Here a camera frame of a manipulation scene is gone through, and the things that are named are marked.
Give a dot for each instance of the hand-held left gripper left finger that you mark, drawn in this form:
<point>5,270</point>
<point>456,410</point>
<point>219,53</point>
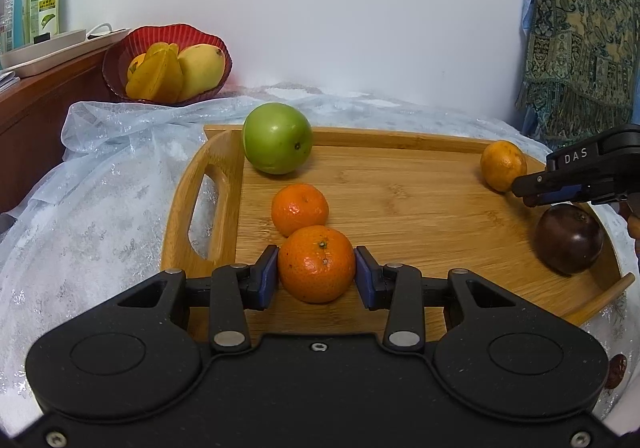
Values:
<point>270,278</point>

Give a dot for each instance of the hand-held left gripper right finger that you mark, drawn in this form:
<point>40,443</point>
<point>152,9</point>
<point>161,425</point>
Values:
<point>363,280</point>

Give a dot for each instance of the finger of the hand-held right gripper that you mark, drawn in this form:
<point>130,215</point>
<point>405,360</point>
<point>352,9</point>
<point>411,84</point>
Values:
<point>532,182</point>
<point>560,196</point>

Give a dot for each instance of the yellowish orange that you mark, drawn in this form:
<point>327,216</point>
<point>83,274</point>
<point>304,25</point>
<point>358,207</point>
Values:
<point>502,165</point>

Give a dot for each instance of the dark purple round fruit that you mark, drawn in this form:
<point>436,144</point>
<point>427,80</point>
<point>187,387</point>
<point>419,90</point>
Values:
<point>569,240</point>

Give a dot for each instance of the orange tangerine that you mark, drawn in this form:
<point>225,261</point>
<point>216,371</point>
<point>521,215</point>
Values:
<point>300,210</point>
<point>316,265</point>

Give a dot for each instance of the bamboo serving tray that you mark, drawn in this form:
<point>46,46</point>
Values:
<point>425,208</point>

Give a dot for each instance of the green apple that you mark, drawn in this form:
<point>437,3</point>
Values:
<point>277,137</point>

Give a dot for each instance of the red date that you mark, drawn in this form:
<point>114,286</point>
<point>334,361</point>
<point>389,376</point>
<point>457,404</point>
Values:
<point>616,371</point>

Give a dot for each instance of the person's right hand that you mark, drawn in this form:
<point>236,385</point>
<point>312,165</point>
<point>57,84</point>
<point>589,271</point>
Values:
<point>632,220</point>

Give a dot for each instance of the green patterned scarf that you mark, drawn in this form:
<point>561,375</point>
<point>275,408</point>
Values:
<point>575,37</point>

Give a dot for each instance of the yellow mango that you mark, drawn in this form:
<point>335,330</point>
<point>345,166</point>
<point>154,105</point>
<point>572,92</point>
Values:
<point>202,70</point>

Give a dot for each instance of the yellow starfruit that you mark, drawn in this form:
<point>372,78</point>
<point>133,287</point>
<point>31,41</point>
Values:
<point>157,72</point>

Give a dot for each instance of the small yellow fruit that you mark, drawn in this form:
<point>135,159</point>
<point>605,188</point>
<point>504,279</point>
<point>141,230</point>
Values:
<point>135,66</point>

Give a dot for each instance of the red fruit bowl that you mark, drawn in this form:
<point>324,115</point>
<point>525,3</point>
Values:
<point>117,57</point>

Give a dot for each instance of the wooden cabinet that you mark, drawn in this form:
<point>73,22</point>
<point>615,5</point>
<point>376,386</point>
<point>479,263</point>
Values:
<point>40,132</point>

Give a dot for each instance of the white plastic tray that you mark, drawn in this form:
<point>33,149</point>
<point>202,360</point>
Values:
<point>45,52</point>

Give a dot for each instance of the stack of papers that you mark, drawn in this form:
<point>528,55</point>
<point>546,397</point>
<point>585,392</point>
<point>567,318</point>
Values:
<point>7,80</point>

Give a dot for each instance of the pale green bottle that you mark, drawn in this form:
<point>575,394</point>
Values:
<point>33,2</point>

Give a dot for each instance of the teal bottle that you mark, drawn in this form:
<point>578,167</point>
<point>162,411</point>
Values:
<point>14,5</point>

